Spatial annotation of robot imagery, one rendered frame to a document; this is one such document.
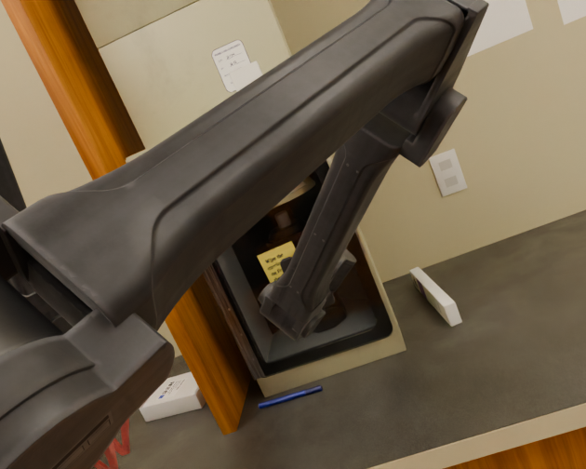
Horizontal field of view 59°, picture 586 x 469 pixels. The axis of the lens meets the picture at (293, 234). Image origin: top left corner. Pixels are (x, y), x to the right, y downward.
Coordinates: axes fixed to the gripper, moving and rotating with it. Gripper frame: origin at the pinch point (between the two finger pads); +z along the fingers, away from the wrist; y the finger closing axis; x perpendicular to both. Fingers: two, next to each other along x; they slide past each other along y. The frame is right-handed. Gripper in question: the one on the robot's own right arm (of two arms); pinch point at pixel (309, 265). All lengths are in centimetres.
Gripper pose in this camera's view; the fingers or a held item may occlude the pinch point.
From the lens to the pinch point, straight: 96.4
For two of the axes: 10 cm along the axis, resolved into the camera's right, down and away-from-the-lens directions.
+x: -9.3, 3.3, 1.4
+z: 0.6, -2.6, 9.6
